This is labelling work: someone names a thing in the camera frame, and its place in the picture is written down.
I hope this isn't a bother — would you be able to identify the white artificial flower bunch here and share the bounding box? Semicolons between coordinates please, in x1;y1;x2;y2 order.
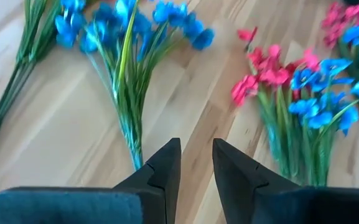
0;0;62;162

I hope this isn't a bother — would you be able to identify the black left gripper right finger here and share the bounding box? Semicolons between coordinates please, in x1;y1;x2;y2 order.
212;138;359;224

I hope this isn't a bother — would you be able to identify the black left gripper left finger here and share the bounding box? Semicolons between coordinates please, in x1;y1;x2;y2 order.
0;138;182;224

